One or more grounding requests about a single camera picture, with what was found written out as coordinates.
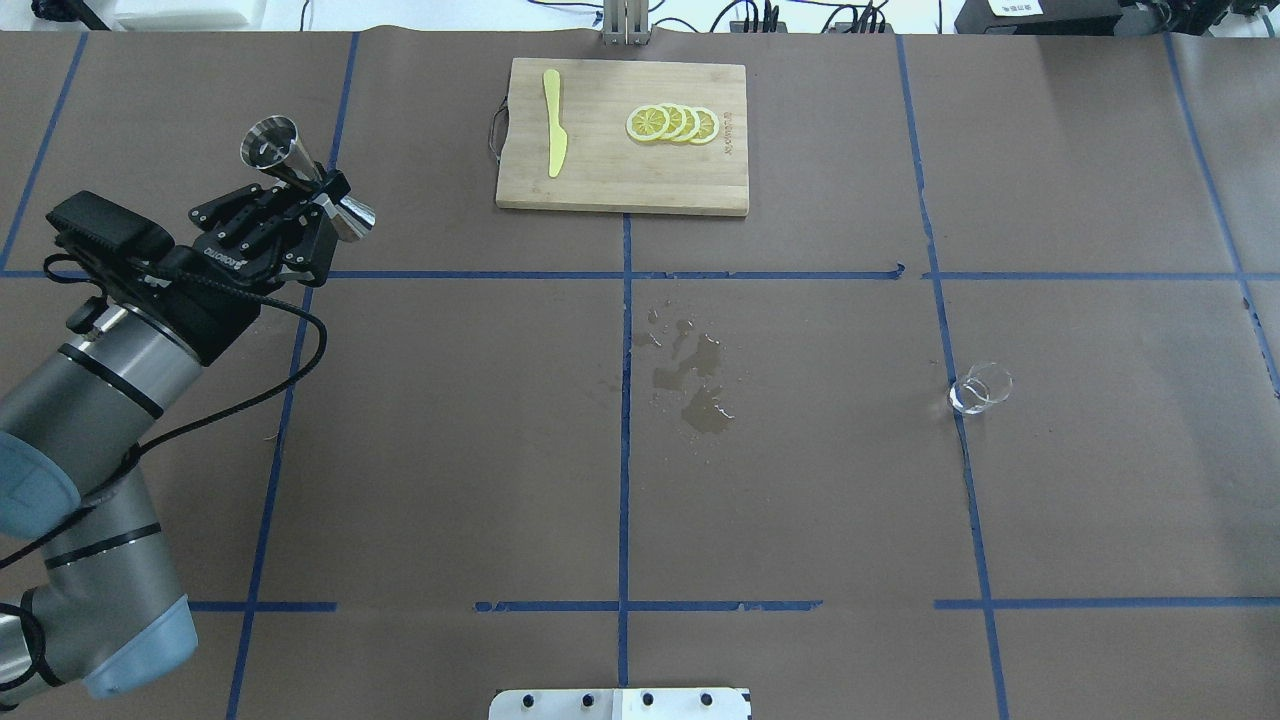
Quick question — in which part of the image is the back lemon slice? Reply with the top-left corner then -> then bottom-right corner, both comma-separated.
687,108 -> 721,146

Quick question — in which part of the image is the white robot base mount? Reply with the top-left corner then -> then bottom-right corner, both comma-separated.
488,687 -> 753,719

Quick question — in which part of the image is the steel double jigger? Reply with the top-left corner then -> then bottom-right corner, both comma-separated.
239,115 -> 376,243

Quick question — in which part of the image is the bamboo cutting board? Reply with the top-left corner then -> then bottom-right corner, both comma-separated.
495,56 -> 750,217

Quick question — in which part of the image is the clear glass cup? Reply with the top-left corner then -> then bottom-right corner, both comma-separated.
948,361 -> 1014,416

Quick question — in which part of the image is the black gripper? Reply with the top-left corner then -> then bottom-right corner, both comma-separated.
150,181 -> 339,366

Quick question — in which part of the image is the aluminium frame post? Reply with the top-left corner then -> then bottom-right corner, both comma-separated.
602,0 -> 652,46

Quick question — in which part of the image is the yellow plastic knife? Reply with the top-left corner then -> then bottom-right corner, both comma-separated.
541,68 -> 570,179

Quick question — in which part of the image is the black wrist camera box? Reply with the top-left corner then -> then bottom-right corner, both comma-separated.
46,190 -> 177,282

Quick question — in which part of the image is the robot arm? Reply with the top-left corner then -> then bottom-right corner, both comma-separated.
3,170 -> 349,714

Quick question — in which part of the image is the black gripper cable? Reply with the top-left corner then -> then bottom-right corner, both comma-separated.
0,270 -> 329,571

